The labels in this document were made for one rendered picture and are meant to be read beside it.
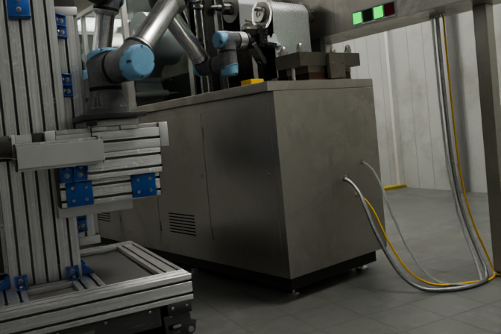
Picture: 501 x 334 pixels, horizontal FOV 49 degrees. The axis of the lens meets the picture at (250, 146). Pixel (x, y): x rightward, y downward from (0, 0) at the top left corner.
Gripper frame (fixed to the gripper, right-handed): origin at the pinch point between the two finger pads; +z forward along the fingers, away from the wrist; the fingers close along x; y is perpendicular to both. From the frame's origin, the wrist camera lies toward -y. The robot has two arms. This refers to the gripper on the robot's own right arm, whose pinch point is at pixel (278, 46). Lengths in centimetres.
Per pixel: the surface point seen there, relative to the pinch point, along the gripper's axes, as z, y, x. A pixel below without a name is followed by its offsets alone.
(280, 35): 2.0, 5.2, -0.3
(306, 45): 18.7, 0.7, -0.3
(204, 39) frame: -14.8, 9.7, 37.5
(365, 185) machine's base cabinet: 22, -68, -26
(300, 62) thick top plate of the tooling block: -6.1, -10.8, -20.0
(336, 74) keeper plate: 13.9, -16.1, -21.9
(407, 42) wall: 280, 32, 121
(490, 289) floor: 28, -109, -79
